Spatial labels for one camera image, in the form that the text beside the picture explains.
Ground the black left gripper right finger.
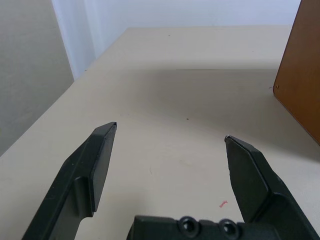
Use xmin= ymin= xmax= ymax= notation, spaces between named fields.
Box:
xmin=224 ymin=135 xmax=320 ymax=240

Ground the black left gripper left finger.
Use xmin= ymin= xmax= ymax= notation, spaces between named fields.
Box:
xmin=21 ymin=121 xmax=118 ymax=240

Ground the brown wooden cabinet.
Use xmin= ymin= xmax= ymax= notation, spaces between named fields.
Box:
xmin=273 ymin=0 xmax=320 ymax=147

